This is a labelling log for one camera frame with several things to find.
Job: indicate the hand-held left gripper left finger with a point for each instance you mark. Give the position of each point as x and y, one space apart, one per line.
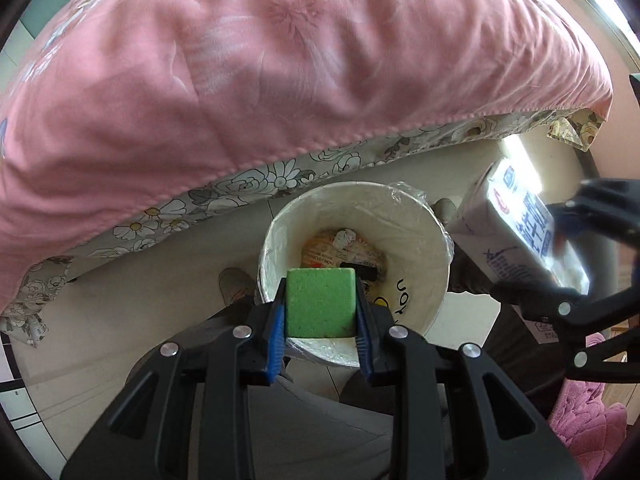
275 340

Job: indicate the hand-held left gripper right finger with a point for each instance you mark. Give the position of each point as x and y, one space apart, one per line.
362 345

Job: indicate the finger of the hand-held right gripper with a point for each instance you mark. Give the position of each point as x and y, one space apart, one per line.
600 205
540 300

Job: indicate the green foam cube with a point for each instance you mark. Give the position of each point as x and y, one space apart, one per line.
320 302

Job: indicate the white blue carton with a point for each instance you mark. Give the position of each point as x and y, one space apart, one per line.
510 220

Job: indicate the white printed waste bin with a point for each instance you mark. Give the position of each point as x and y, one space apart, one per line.
415 260

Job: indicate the person's left shoe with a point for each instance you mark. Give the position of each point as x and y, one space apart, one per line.
235 285

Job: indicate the person's shoe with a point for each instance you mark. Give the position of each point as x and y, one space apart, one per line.
235 285
444 210

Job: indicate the crumpled clear wrapper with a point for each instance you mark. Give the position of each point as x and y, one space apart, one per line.
345 236

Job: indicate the pink quilted jacket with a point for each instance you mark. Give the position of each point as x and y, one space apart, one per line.
585 410

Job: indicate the person's right shoe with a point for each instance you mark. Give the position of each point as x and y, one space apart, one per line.
444 210

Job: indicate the grey floral bed sheet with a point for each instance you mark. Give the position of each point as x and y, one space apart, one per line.
240 190

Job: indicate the pink floral blanket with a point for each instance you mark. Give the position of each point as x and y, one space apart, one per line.
250 70

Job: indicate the window with metal frame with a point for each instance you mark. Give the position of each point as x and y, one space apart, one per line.
615 15

